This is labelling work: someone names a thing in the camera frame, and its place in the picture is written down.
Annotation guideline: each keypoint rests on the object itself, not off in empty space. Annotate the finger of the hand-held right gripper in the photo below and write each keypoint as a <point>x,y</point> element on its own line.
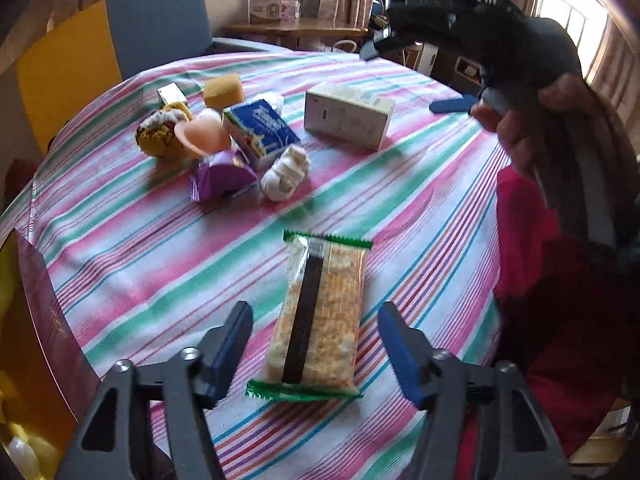
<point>452,105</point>
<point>372,50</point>

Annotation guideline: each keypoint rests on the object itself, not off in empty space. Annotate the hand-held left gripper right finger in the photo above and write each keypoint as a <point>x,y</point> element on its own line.
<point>400,350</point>

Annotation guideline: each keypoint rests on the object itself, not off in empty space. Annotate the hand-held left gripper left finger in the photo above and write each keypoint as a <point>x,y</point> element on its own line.
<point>232,345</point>

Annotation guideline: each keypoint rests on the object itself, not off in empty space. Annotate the green-edged rice cracker packet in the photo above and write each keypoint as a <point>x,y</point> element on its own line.
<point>325,320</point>

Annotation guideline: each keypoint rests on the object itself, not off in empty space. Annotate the yellow striped sock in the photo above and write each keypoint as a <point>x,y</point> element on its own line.
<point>155,135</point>

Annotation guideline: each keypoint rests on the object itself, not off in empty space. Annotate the person's right forearm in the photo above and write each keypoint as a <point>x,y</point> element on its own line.
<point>525,220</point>

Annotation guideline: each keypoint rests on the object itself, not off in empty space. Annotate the person's right hand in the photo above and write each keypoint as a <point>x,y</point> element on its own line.
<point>520,135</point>

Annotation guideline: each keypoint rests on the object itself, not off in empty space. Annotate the window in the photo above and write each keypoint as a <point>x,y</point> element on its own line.
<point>570,20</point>

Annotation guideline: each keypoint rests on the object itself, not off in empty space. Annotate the white cardboard box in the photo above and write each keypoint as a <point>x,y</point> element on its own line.
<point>345,120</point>

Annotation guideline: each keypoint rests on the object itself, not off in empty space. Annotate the wooden side desk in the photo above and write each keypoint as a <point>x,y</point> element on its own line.
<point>295,29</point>

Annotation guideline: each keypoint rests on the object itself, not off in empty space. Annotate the pink mug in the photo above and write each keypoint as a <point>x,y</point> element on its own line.
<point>291,12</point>

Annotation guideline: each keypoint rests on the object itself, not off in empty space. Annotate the white appliance box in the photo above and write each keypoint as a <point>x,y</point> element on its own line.
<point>265,2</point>

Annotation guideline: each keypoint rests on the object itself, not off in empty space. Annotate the striped tablecloth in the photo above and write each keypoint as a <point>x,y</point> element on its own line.
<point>150,260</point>

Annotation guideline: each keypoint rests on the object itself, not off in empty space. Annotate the blue tissue pack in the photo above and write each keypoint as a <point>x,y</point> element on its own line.
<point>260,132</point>

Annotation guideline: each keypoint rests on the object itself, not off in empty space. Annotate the white rolled socks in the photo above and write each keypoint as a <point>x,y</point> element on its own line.
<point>285,172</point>

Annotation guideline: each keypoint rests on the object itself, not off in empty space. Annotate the yellow sponge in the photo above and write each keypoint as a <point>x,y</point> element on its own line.
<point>223,91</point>

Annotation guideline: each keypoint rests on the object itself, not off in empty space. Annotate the person's red jacket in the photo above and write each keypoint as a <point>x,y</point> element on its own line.
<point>565,385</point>

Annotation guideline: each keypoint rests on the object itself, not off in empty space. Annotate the purple snack packet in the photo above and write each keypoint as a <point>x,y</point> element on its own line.
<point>220,175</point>

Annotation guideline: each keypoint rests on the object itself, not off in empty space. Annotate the small green carton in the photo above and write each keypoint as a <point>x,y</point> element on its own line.
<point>172,95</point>

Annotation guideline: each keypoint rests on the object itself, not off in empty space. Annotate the yellow plastic bag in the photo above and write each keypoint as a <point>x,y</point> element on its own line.
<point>25,385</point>

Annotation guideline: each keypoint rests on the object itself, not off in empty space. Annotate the blue armchair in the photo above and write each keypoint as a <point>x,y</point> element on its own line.
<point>160,25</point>

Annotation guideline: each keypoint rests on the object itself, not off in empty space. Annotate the yellow chair back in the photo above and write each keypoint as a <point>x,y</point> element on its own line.
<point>65,75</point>

